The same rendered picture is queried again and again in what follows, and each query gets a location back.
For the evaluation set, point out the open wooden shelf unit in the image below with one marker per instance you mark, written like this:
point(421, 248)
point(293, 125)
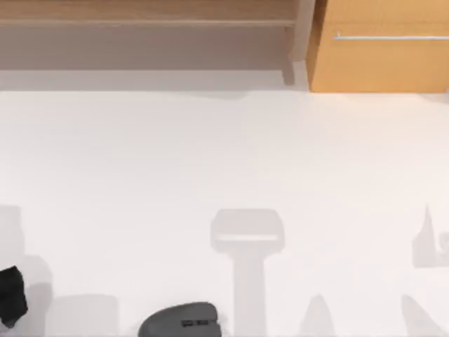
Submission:
point(147, 35)

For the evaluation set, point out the dark grey computer mouse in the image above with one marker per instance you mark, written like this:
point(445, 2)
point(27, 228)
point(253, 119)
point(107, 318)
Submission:
point(182, 319)

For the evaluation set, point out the wooden cupboard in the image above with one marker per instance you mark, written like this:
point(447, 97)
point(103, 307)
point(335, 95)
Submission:
point(382, 66)

